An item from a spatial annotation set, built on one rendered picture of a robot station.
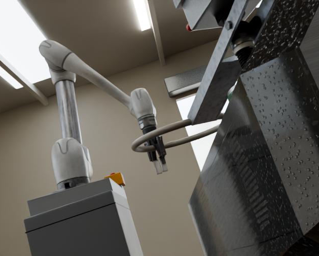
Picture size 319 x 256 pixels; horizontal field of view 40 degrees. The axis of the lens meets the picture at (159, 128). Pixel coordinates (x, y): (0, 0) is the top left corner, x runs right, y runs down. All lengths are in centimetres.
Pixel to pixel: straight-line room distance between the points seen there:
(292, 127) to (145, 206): 739
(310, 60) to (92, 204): 142
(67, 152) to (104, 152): 615
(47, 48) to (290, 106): 189
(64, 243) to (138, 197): 613
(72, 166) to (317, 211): 158
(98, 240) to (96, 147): 647
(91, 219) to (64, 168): 32
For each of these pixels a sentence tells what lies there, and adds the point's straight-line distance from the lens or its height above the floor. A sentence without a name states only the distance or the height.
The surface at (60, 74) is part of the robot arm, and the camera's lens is 248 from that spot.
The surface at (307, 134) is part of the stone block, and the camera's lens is 62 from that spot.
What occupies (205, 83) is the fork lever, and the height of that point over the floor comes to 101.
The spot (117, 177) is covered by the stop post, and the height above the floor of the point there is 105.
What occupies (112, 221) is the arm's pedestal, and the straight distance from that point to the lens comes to 187.
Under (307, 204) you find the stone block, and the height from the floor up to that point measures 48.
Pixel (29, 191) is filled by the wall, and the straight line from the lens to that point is 854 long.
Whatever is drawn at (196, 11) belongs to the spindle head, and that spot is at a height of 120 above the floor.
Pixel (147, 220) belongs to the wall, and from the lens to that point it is 795.
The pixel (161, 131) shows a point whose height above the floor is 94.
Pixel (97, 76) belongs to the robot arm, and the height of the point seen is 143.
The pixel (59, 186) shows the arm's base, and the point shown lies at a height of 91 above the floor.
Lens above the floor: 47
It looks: 16 degrees up
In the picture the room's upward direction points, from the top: 18 degrees counter-clockwise
